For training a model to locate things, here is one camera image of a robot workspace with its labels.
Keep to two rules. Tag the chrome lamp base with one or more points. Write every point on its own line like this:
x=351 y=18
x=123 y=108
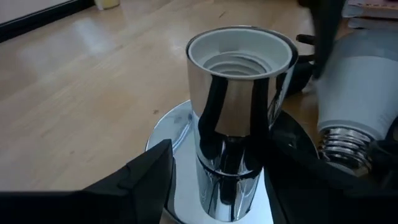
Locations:
x=236 y=102

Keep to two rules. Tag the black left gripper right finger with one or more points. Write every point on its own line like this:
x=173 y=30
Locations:
x=326 y=199

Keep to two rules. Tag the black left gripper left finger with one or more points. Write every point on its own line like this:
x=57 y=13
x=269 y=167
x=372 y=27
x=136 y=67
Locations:
x=109 y=202

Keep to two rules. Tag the black aluminium table frame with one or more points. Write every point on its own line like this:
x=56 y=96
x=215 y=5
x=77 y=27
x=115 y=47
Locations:
x=31 y=23

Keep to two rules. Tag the white lightbulb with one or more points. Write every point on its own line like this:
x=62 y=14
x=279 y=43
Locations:
x=357 y=93

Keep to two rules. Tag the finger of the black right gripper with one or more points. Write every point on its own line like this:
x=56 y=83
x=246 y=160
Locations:
x=326 y=31

